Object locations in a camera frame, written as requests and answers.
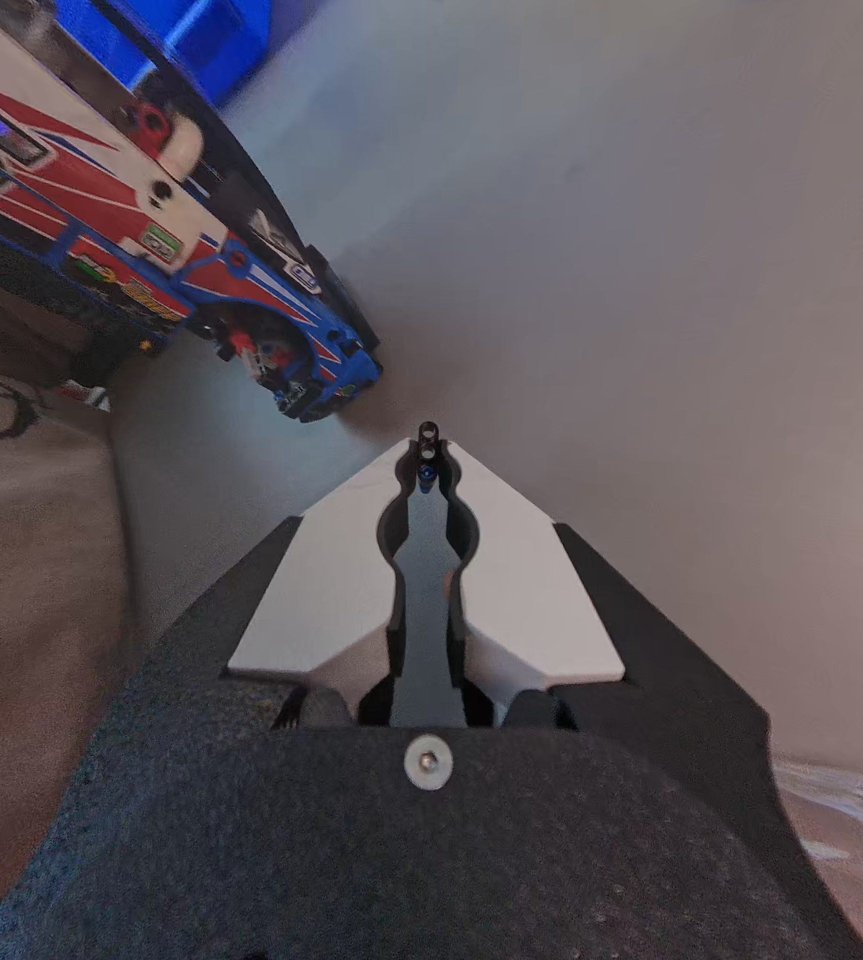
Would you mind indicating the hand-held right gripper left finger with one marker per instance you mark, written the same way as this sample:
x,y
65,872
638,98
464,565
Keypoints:
x,y
311,592

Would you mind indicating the blue plastic bin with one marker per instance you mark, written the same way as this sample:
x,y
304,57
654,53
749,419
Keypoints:
x,y
214,45

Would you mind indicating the grey desk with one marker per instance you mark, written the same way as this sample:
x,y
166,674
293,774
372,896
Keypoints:
x,y
626,300

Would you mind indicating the black toy beam blue pin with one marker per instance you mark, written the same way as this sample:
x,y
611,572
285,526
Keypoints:
x,y
428,450

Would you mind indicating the clear plastic bag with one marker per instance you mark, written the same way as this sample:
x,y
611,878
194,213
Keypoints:
x,y
851,810

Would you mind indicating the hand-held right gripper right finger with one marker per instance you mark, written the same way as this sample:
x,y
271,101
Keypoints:
x,y
536,592

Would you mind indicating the person's beige hoodie torso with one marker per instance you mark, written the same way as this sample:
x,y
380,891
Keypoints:
x,y
26,562

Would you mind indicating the toy brick race car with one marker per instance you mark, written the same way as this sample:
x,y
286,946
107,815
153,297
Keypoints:
x,y
101,187

